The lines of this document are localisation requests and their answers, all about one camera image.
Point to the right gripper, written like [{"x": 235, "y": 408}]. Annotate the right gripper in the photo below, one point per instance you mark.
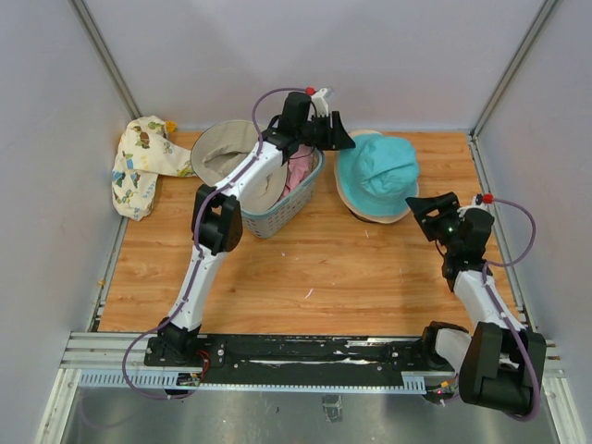
[{"x": 447, "y": 203}]

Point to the pink bucket hat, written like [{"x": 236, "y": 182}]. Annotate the pink bucket hat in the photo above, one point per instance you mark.
[{"x": 300, "y": 167}]

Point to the aluminium frame rail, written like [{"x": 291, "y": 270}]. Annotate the aluminium frame rail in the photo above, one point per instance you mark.
[{"x": 107, "y": 350}]

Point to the beige bucket hat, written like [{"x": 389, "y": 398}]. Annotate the beige bucket hat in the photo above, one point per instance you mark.
[{"x": 370, "y": 215}]

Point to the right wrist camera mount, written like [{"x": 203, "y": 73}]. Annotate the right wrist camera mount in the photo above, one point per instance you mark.
[{"x": 478, "y": 202}]

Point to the turquoise bucket hat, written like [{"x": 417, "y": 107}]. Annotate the turquoise bucket hat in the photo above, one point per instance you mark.
[{"x": 384, "y": 176}]

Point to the grey plastic laundry basket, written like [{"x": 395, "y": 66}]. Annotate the grey plastic laundry basket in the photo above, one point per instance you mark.
[{"x": 266, "y": 225}]

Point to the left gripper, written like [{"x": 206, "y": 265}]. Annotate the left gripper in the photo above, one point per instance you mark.
[{"x": 335, "y": 137}]

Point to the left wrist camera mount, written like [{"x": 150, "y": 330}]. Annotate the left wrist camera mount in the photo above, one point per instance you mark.
[{"x": 320, "y": 100}]

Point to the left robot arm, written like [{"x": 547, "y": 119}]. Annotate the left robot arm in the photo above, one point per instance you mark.
[{"x": 217, "y": 230}]

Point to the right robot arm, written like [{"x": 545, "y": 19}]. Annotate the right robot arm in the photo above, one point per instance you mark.
[{"x": 500, "y": 363}]

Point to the cartoon print cloth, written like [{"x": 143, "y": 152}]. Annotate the cartoon print cloth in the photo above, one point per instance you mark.
[{"x": 144, "y": 154}]

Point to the small yellow object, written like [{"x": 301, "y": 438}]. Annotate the small yellow object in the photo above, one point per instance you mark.
[{"x": 171, "y": 126}]

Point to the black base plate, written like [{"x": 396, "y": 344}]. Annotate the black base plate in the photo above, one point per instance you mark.
[{"x": 251, "y": 373}]

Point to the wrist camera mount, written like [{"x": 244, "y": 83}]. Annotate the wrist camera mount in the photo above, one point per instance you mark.
[
  {"x": 478, "y": 202},
  {"x": 320, "y": 100}
]

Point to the khaki wide brim hat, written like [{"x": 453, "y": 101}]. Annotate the khaki wide brim hat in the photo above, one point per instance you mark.
[{"x": 220, "y": 149}]

